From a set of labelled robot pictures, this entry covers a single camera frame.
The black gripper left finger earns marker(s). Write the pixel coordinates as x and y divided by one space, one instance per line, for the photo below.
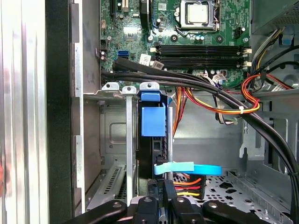
148 212

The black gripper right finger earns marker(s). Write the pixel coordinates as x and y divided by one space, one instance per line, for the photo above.
187 212

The hard disk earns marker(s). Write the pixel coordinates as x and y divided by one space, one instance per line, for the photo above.
153 121

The silver metal disk bay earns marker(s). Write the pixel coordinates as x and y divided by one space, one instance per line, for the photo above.
114 130

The person's hand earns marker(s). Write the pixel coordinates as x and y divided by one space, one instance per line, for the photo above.
1 172

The black RAM slot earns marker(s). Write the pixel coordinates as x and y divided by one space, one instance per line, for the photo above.
198 65
198 53
198 47
198 60

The black open PC case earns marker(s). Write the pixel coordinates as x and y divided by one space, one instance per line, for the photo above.
58 93

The blue SATA port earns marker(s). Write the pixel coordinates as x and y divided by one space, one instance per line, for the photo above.
123 53

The green motherboard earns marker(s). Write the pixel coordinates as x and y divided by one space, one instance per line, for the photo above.
137 46

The square chipset chip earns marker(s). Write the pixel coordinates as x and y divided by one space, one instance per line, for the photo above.
130 33

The CPU socket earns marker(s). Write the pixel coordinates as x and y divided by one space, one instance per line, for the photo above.
198 16

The metal socket cover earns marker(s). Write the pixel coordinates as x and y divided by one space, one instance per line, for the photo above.
183 14

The black graphics card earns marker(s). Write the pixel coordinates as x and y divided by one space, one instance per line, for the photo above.
144 14

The silver CPU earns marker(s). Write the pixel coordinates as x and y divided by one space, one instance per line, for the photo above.
198 14

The blue plastic drive latch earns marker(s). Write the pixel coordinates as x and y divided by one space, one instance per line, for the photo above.
286 40

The black expansion slot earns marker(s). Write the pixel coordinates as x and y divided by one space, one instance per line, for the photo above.
112 9

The white expansion slot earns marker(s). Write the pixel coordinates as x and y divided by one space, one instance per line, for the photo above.
125 5

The grey power supply box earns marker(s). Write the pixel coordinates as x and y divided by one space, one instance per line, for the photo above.
266 14

